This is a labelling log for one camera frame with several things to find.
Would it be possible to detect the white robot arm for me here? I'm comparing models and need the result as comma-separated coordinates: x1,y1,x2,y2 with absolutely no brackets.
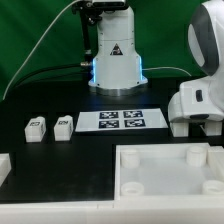
89,0,224,122

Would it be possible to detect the white front obstacle bar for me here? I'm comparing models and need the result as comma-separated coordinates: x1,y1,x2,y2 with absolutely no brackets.
0,198,224,224

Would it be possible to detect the white obstacle right piece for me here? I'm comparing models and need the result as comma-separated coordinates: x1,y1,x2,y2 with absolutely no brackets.
207,146,224,182

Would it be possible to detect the white obstacle left piece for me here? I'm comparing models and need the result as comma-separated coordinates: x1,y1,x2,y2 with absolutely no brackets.
0,154,11,186

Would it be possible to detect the white square tabletop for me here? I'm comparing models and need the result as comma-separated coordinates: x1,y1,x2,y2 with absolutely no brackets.
115,143,224,200

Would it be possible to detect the black cable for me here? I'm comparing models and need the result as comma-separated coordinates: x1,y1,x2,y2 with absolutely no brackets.
6,63,91,94

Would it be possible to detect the white sheet with AprilTags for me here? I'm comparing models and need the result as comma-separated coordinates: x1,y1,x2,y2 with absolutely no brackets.
75,109,168,132

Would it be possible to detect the white cable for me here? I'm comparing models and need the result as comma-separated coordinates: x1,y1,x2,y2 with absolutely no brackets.
2,0,84,101

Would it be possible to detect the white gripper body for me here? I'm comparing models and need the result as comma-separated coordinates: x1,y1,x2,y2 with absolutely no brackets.
168,77,224,123

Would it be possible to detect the white obstacle piece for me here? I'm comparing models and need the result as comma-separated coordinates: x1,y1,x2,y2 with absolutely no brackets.
0,154,11,186
207,146,224,182

